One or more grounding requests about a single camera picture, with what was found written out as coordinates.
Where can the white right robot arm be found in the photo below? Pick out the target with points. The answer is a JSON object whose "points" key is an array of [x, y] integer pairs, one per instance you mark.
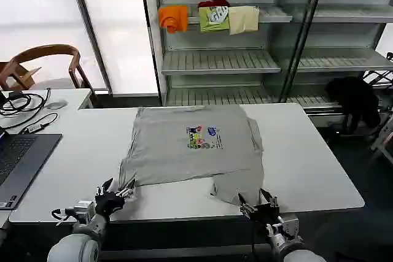
{"points": [[294, 251]]}

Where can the grey printed t-shirt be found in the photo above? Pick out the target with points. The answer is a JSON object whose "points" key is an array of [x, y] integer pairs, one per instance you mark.
{"points": [[190, 157]]}

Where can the grey computer mouse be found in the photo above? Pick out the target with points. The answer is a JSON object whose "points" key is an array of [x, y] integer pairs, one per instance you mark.
{"points": [[56, 104]]}

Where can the dark grey laptop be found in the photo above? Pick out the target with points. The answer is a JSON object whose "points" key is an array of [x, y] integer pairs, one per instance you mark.
{"points": [[27, 164]]}

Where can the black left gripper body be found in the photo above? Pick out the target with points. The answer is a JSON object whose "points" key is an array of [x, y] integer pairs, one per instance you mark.
{"points": [[107, 203]]}

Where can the grey window frame post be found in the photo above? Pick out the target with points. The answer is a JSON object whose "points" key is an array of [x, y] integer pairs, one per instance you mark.
{"points": [[89, 29]]}

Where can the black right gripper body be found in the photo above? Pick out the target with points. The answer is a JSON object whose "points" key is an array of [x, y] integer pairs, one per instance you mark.
{"points": [[264, 213]]}

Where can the white folding frame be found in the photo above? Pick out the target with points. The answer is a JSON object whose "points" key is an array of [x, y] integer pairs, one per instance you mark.
{"points": [[382, 139]]}

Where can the brown wooden chair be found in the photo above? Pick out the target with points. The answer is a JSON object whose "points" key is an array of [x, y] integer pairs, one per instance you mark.
{"points": [[43, 51]]}

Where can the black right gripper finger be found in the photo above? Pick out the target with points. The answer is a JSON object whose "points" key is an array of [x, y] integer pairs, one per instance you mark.
{"points": [[246, 203], [268, 197]]}

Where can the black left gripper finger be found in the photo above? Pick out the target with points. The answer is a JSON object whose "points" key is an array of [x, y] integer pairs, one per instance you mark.
{"points": [[124, 194], [105, 186]]}

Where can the grey metal shelf with clothes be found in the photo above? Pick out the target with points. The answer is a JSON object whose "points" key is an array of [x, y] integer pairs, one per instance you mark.
{"points": [[221, 62]]}

